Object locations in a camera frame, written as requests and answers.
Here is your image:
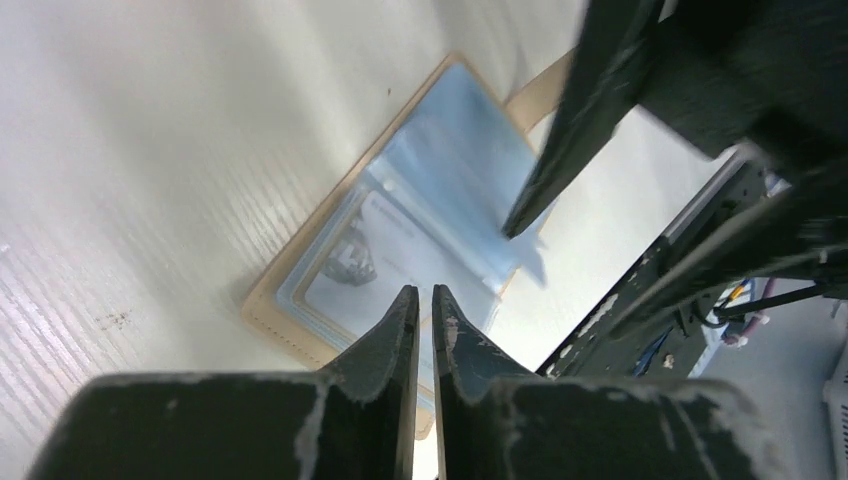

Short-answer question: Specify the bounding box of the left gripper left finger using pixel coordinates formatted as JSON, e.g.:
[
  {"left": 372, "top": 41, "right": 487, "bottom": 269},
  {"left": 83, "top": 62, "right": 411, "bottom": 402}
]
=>
[{"left": 29, "top": 286, "right": 419, "bottom": 479}]

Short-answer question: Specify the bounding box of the white card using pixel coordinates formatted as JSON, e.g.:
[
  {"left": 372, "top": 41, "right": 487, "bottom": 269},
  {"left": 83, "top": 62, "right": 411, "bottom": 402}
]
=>
[{"left": 304, "top": 191, "right": 498, "bottom": 336}]

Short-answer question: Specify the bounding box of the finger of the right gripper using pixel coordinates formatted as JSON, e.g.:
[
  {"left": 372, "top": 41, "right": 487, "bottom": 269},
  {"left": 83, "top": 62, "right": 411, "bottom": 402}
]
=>
[{"left": 502, "top": 0, "right": 663, "bottom": 239}]

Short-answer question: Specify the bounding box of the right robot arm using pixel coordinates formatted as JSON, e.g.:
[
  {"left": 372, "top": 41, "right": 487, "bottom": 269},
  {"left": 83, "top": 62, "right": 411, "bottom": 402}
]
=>
[{"left": 502, "top": 1, "right": 847, "bottom": 337}]

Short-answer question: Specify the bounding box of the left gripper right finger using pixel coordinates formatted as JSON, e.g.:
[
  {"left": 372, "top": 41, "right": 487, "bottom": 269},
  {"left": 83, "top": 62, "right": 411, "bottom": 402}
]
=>
[{"left": 432, "top": 285, "right": 789, "bottom": 479}]

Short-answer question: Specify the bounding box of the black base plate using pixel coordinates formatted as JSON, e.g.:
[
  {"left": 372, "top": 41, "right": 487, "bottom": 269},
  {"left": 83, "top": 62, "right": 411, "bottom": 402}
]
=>
[{"left": 536, "top": 158, "right": 767, "bottom": 379}]

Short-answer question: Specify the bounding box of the beige card holder wallet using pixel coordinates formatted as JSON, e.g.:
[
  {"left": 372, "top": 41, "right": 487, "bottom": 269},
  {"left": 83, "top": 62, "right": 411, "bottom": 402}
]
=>
[{"left": 241, "top": 53, "right": 570, "bottom": 440}]

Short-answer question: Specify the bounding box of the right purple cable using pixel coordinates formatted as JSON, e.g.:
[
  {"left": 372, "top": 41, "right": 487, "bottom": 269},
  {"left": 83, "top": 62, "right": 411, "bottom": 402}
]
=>
[{"left": 722, "top": 278, "right": 780, "bottom": 349}]

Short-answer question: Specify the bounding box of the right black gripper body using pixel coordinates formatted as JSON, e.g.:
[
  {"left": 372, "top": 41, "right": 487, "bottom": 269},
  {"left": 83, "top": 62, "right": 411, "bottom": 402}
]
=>
[{"left": 638, "top": 1, "right": 847, "bottom": 179}]

